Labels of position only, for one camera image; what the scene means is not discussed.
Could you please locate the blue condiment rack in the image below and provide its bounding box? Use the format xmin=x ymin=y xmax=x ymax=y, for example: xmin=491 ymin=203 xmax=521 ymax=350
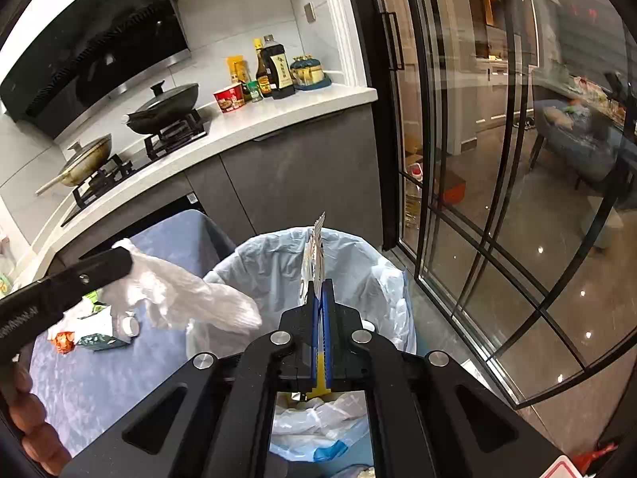
xmin=290 ymin=54 xmax=332 ymax=91

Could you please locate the brown sauce bottle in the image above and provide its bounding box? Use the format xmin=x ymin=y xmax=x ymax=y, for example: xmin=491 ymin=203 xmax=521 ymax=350
xmin=253 ymin=38 xmax=272 ymax=98

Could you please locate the white torn wrapper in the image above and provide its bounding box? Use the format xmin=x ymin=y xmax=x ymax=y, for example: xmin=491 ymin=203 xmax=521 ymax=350
xmin=299 ymin=212 xmax=328 ymax=304

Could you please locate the black wok with lid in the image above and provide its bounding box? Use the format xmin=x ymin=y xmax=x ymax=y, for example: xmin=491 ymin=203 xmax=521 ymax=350
xmin=122 ymin=81 xmax=200 ymax=134

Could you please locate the frying pan with glass lid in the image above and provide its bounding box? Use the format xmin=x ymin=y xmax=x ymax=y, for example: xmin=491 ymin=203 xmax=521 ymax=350
xmin=35 ymin=133 xmax=114 ymax=196

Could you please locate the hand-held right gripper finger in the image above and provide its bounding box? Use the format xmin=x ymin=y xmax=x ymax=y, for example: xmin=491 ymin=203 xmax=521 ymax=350
xmin=322 ymin=281 xmax=583 ymax=478
xmin=60 ymin=281 xmax=320 ymax=478

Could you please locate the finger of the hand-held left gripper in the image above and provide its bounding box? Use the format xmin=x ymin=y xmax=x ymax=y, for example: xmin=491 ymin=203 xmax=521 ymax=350
xmin=37 ymin=248 xmax=134 ymax=310

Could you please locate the black framed glass door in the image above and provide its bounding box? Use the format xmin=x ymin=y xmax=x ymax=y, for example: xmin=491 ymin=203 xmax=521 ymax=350
xmin=363 ymin=0 xmax=637 ymax=409

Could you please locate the red instant noodle cup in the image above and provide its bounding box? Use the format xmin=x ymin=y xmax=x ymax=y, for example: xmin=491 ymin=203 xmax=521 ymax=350
xmin=214 ymin=84 xmax=246 ymax=114

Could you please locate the person's left hand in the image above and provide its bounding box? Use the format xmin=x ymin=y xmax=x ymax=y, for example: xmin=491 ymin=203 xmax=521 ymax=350
xmin=4 ymin=357 xmax=71 ymax=475

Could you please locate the black built-in appliance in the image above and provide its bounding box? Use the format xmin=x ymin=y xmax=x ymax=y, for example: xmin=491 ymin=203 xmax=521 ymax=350
xmin=50 ymin=192 xmax=206 ymax=280

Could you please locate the red plastic bag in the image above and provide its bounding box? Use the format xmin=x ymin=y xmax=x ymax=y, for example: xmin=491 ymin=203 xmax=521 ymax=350
xmin=50 ymin=331 xmax=76 ymax=355

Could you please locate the blue upholstered chair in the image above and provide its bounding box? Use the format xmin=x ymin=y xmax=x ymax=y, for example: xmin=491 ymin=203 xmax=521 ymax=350
xmin=528 ymin=100 xmax=618 ymax=190

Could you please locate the black gas stove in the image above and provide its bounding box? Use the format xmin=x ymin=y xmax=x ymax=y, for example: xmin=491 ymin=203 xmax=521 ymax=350
xmin=61 ymin=110 xmax=209 ymax=227

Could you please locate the large dark soy sauce bottle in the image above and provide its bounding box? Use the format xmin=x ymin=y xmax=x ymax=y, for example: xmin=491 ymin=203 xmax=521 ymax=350
xmin=260 ymin=35 xmax=296 ymax=99

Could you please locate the clear plastic bottle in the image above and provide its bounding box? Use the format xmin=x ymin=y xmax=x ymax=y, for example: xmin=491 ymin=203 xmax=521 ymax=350
xmin=405 ymin=179 xmax=424 ymax=230

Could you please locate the grey kitchen cabinet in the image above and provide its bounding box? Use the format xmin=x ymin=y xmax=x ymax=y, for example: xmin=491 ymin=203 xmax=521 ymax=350
xmin=186 ymin=102 xmax=384 ymax=250

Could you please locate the white plastic bag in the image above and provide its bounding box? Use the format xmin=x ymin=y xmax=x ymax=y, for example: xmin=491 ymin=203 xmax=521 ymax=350
xmin=97 ymin=238 xmax=264 ymax=332

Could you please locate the teal snack packet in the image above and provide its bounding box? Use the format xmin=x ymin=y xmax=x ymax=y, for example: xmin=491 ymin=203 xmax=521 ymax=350
xmin=76 ymin=331 xmax=127 ymax=354

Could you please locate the orange box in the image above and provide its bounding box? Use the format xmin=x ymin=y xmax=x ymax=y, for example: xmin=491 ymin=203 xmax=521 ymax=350
xmin=433 ymin=169 xmax=466 ymax=205

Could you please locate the crumpled clear plastic bag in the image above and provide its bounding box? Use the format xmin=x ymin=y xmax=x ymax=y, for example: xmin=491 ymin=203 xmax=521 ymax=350
xmin=271 ymin=393 xmax=371 ymax=459

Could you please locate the black range hood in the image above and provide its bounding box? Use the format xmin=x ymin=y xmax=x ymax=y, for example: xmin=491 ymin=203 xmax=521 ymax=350
xmin=0 ymin=0 xmax=192 ymax=137

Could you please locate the white bottle cap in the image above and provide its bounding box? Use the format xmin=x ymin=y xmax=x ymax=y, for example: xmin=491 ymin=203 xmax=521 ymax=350
xmin=117 ymin=313 xmax=141 ymax=339

